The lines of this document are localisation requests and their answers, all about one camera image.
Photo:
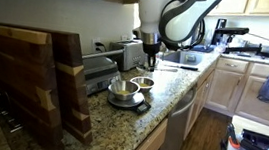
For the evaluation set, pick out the wooden base cabinet row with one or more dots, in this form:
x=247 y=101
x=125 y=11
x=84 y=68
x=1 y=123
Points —
x=223 y=91

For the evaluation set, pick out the blue cloth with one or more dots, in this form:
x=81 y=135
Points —
x=202 y=48

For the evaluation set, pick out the silver toaster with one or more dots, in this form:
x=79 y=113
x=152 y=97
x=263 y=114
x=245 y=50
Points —
x=129 y=56

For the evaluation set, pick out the stainless steel dishwasher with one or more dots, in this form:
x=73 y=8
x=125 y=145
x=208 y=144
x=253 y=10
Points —
x=175 y=129

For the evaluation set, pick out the wooden upper cabinet row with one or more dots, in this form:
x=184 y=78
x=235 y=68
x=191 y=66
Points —
x=266 y=5

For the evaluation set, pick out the wooden sink cabinet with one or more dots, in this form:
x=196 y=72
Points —
x=200 y=98

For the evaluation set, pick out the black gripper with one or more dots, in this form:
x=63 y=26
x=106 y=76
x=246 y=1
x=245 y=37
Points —
x=151 y=50

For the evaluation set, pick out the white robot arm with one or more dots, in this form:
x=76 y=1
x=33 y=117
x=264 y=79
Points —
x=148 y=6

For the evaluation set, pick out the white wall outlet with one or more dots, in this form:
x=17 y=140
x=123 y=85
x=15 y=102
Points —
x=95 y=41
x=124 y=37

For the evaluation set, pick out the black kitchen scale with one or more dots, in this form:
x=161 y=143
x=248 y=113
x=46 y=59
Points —
x=142 y=107

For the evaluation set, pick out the steel kitchen sink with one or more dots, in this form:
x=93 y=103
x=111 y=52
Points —
x=180 y=57

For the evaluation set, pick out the black toaster oven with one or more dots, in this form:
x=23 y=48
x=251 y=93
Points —
x=99 y=71

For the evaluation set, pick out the stainless steel bowl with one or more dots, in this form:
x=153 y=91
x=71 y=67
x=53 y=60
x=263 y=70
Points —
x=137 y=80
x=120 y=85

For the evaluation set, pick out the black case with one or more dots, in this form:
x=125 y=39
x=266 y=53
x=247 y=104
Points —
x=256 y=141

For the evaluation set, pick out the dark wooden cutting board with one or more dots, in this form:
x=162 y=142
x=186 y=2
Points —
x=16 y=82
x=72 y=88

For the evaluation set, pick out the yellow sugar pile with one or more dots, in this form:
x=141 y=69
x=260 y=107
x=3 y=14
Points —
x=144 y=84
x=123 y=92

